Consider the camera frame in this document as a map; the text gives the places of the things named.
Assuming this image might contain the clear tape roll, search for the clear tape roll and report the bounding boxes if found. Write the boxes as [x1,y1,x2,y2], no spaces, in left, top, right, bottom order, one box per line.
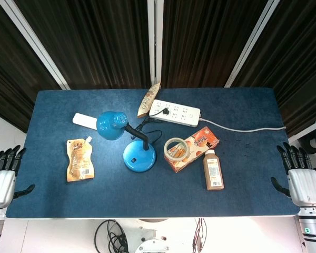
[164,137,191,161]

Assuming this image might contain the white rectangular remote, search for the white rectangular remote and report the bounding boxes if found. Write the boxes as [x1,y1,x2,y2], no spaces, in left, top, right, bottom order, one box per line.
[72,112,98,130]

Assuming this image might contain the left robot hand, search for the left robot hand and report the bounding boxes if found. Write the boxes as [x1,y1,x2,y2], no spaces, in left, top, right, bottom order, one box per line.
[0,144,36,209]

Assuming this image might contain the grey power strip cable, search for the grey power strip cable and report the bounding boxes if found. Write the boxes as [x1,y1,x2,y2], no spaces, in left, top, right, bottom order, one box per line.
[199,118,287,132]

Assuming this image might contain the brown juice bottle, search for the brown juice bottle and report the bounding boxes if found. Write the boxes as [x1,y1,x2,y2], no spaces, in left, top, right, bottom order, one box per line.
[203,149,225,191]

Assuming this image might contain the blue desk lamp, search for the blue desk lamp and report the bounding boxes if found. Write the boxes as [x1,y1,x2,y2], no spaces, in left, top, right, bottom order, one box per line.
[96,111,157,173]

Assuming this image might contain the beige patterned snack bag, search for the beige patterned snack bag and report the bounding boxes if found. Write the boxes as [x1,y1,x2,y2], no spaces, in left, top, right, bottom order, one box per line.
[137,82,162,119]

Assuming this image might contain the red wire bundle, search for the red wire bundle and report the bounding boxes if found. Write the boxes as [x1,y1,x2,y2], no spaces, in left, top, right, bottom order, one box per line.
[192,218,208,253]

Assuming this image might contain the black cable bundle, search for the black cable bundle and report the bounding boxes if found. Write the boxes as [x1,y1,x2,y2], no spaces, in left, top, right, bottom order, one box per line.
[94,219,130,253]

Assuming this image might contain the white power strip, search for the white power strip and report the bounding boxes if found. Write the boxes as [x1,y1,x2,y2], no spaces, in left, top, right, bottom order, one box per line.
[149,99,201,128]

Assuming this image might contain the white robot torso base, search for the white robot torso base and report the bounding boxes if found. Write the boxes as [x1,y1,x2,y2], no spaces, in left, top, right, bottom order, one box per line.
[118,218,201,253]

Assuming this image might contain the orange snack box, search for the orange snack box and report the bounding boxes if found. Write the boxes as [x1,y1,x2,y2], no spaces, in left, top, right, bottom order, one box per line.
[164,126,220,173]

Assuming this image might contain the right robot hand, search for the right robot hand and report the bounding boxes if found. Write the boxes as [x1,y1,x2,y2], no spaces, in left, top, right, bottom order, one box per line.
[270,142,316,209]

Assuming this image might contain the brown spouted drink pouch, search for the brown spouted drink pouch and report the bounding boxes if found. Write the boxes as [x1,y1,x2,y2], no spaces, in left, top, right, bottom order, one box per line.
[66,136,95,183]

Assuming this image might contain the blue felt table mat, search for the blue felt table mat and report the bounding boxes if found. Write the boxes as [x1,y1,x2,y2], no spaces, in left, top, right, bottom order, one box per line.
[5,87,299,219]

